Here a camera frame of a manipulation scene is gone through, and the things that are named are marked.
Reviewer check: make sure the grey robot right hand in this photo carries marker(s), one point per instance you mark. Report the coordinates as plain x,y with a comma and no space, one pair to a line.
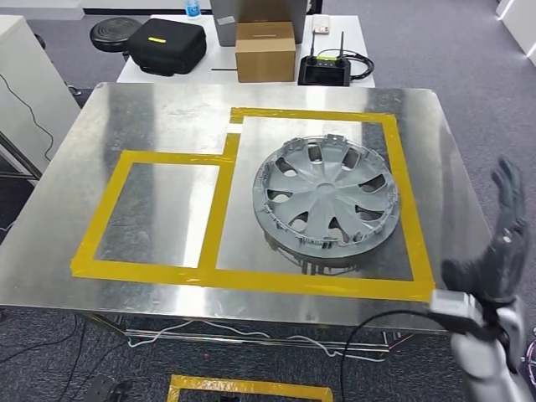
500,249

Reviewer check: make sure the grey plastic wheel hubcap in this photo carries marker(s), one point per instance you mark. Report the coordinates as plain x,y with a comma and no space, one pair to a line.
326,197

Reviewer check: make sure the stainless steel workbench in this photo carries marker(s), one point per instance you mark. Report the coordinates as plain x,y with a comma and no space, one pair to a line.
167,122

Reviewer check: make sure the chrome stool base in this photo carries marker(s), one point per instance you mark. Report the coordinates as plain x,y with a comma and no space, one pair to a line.
529,352

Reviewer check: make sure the white lit plinth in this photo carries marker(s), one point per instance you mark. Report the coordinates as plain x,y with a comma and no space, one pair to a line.
519,22

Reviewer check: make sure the black router with antennas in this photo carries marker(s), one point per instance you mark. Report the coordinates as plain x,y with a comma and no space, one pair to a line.
324,71

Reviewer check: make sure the small white device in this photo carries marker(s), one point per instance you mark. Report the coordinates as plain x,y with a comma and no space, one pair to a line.
321,23

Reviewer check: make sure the yellow floor tape square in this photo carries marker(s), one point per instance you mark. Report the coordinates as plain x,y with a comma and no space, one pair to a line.
251,385

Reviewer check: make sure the brown cardboard box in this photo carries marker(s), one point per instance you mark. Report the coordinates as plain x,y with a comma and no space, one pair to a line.
266,55

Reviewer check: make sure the white desk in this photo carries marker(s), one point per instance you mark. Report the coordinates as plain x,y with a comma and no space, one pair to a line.
226,61

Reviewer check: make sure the blue-label water bottle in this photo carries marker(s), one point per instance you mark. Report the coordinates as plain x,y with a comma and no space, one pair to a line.
192,6

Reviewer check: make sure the black case yellow label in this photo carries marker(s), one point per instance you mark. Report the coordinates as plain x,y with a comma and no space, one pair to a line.
165,47

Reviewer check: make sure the black round stool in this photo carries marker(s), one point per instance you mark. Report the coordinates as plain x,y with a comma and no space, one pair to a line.
113,33

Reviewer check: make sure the white cabinet panel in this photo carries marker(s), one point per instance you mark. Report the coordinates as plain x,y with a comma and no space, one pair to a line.
25,83

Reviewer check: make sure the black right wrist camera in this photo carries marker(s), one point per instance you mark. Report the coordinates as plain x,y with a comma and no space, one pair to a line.
456,310

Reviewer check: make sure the steel frame table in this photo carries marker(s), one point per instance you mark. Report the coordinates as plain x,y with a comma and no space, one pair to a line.
16,161

